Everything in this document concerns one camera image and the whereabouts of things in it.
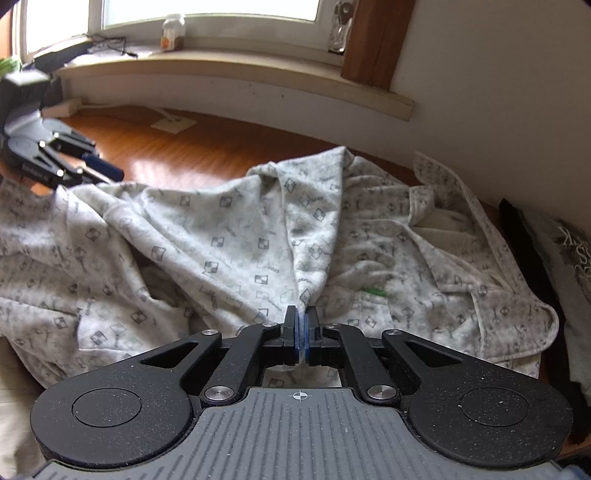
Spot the plastic jar with orange label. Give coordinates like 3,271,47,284
161,14,187,51

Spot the black flat device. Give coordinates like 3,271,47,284
28,37,92,65

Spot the clear blind cord pull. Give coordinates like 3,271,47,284
328,0,355,53

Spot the black folded cloth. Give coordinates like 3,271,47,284
498,198,591,462

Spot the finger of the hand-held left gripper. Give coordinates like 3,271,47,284
22,147,110,189
41,119,125,182

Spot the window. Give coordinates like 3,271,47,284
14,0,352,52

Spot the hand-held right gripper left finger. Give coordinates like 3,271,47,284
139,305,302,408

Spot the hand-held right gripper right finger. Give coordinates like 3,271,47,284
302,305,467,408

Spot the white patterned pajama shirt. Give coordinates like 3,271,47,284
0,145,560,389

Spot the beige window sill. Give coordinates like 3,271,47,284
53,45,415,122

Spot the beige cloth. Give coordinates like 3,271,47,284
0,344,49,480

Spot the white power cord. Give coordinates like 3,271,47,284
81,102,185,123

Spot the black cable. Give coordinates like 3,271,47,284
90,34,139,59

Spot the white power strip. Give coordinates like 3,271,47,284
41,98,84,119

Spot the brown wooden window frame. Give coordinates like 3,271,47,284
341,0,417,92

